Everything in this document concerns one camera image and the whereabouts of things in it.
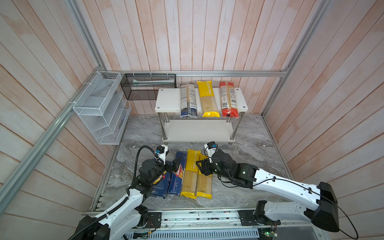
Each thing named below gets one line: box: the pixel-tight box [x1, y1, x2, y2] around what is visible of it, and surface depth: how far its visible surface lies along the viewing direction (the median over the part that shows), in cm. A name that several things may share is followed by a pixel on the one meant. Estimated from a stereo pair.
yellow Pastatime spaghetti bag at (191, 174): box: [180, 149, 201, 199], surface depth 86 cm
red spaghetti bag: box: [219, 82, 239, 118], surface depth 78 cm
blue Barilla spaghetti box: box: [168, 151, 187, 196], surface depth 85 cm
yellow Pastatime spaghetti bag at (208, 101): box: [196, 81, 221, 118], surface depth 78 cm
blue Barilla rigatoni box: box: [150, 171, 171, 198], surface depth 79 cm
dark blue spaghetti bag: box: [180, 82, 198, 118], surface depth 78 cm
